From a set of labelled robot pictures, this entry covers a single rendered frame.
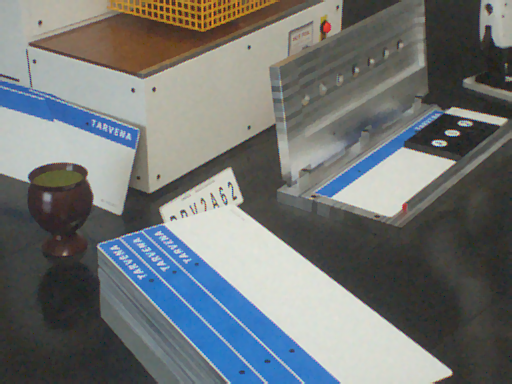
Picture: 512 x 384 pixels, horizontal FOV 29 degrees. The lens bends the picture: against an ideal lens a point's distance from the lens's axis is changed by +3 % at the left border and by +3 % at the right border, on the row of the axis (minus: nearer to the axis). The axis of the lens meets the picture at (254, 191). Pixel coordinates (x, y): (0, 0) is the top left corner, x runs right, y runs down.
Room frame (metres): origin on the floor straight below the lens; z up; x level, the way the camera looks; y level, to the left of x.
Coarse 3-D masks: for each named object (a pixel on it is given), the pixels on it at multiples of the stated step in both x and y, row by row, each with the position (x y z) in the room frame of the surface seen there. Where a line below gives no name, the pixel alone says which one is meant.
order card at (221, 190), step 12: (228, 168) 1.26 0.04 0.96; (216, 180) 1.23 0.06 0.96; (228, 180) 1.25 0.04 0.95; (192, 192) 1.19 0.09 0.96; (204, 192) 1.21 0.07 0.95; (216, 192) 1.22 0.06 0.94; (228, 192) 1.24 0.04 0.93; (168, 204) 1.15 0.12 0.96; (180, 204) 1.16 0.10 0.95; (192, 204) 1.18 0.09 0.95; (204, 204) 1.20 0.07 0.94; (216, 204) 1.21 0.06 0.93; (228, 204) 1.23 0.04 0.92; (168, 216) 1.14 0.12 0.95; (180, 216) 1.15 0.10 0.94
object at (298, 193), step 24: (408, 120) 1.54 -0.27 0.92; (360, 144) 1.43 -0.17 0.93; (504, 144) 1.44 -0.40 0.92; (336, 168) 1.35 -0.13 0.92; (480, 168) 1.37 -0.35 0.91; (288, 192) 1.27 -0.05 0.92; (312, 192) 1.27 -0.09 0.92; (432, 192) 1.27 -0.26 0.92; (456, 192) 1.30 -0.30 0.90; (336, 216) 1.22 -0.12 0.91; (360, 216) 1.19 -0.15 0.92; (384, 216) 1.19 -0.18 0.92; (408, 216) 1.19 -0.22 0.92
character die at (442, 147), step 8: (416, 136) 1.45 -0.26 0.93; (424, 136) 1.45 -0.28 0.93; (432, 136) 1.45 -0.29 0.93; (408, 144) 1.42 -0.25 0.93; (416, 144) 1.42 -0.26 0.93; (424, 144) 1.42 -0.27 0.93; (432, 144) 1.42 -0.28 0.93; (440, 144) 1.42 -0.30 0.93; (448, 144) 1.42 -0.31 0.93; (456, 144) 1.42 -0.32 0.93; (464, 144) 1.42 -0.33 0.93; (424, 152) 1.41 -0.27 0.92; (432, 152) 1.40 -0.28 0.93; (440, 152) 1.39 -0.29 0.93; (448, 152) 1.39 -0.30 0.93; (456, 152) 1.39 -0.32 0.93; (464, 152) 1.39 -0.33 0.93; (456, 160) 1.38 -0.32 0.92
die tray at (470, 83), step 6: (468, 78) 1.78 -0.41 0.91; (474, 78) 1.78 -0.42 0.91; (468, 84) 1.75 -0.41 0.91; (474, 84) 1.75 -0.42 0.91; (480, 84) 1.74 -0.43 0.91; (480, 90) 1.73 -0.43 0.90; (486, 90) 1.72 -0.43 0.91; (492, 90) 1.71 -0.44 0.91; (498, 90) 1.71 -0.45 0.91; (504, 90) 1.71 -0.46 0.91; (498, 96) 1.70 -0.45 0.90; (504, 96) 1.69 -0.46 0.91; (510, 96) 1.68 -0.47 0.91
